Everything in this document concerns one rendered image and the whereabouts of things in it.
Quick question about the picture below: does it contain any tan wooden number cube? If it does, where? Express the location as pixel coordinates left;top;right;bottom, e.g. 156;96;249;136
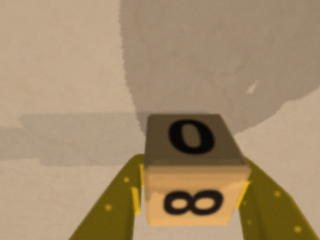
143;114;251;226

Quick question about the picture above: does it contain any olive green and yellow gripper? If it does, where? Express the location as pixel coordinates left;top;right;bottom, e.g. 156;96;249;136
69;154;320;240

